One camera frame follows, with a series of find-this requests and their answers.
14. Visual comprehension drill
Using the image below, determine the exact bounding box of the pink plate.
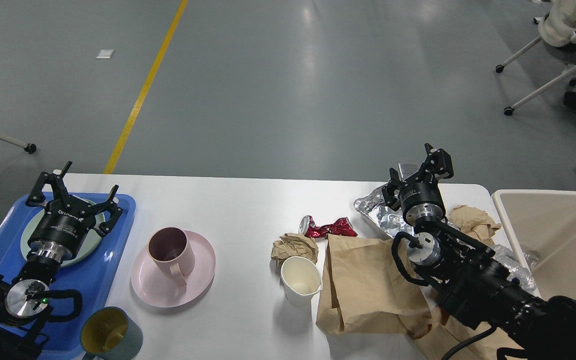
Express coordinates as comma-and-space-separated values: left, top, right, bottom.
130, 227, 217, 308

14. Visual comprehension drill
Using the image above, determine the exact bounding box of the teal mug yellow inside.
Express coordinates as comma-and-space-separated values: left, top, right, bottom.
79, 306, 144, 360

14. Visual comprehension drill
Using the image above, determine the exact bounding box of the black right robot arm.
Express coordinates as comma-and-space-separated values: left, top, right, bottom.
381, 143, 576, 360

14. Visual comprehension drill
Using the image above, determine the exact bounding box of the white paper cup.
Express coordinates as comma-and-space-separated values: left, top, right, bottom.
279, 256, 323, 308

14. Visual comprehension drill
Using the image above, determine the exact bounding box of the pink mug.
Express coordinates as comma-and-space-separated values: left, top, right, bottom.
147, 227, 196, 289

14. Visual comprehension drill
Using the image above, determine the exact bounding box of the crushed red can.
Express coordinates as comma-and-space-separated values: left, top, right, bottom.
298, 215, 358, 239

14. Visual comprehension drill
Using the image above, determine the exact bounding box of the brown paper bag lower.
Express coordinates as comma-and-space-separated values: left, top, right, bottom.
413, 306, 521, 360

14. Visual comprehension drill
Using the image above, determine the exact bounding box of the blue plastic tray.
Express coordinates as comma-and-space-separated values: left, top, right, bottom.
0, 192, 137, 360

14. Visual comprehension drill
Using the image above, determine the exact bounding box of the brown paper bag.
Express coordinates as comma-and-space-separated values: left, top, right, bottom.
413, 306, 521, 360
315, 235, 433, 338

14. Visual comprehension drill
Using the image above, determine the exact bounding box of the beige plastic bin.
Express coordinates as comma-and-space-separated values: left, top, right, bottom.
491, 189, 576, 300

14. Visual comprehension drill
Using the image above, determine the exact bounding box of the crumpled brown paper ball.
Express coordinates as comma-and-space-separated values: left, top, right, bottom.
270, 233, 319, 267

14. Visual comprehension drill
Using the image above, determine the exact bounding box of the chair leg with caster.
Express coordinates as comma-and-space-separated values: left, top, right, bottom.
0, 132, 38, 154

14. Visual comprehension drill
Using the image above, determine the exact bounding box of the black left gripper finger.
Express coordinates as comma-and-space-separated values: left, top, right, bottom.
78, 184, 123, 237
26, 161, 73, 208

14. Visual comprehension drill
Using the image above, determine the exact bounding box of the green plate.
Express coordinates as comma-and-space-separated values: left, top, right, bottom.
20, 195, 106, 266

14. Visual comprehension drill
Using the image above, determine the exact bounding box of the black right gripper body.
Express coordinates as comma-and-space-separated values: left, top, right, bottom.
399, 182, 446, 225

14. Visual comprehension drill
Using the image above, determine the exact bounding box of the clear plastic wrap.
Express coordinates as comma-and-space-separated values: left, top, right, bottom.
491, 244, 537, 295

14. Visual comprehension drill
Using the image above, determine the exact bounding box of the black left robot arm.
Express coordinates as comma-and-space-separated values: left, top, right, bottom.
0, 161, 124, 360

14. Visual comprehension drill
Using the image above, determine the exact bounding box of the crumpled brown paper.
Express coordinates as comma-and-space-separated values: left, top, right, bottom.
448, 204, 502, 247

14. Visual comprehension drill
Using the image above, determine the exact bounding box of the crumpled aluminium foil tray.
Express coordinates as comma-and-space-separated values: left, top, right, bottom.
354, 172, 446, 238

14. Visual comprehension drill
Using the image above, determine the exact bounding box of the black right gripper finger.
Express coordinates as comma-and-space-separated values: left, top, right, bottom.
413, 143, 455, 183
381, 167, 403, 211

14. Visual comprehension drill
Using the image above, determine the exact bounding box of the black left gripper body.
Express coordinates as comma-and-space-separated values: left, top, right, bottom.
27, 199, 103, 258

